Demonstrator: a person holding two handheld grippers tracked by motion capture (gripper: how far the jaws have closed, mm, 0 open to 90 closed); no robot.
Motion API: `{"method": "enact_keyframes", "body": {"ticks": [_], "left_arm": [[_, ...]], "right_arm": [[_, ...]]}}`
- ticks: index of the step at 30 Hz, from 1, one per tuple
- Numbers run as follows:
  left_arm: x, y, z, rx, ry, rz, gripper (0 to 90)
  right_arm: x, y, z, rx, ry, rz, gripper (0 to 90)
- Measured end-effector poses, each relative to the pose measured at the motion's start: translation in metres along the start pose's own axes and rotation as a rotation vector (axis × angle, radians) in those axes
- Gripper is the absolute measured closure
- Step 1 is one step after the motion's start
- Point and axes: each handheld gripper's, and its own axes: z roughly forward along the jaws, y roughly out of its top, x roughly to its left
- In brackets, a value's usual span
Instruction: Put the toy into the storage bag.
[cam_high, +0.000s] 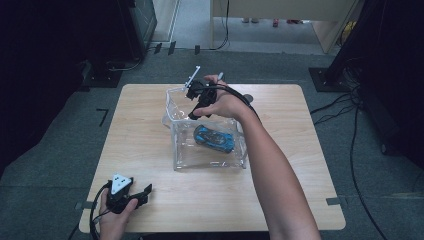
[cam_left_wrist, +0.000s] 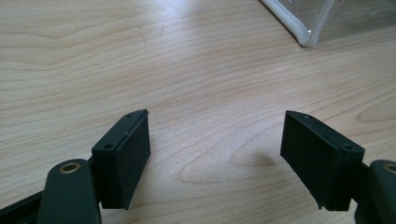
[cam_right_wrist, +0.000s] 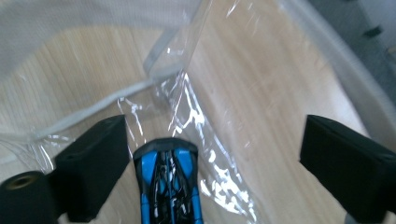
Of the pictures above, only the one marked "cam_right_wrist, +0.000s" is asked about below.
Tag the blue toy car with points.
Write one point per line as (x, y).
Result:
(168, 186)

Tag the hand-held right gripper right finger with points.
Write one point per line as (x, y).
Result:
(351, 168)

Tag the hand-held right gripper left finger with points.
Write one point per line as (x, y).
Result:
(93, 161)

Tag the clear plastic bag white trim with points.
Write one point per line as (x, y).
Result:
(186, 102)

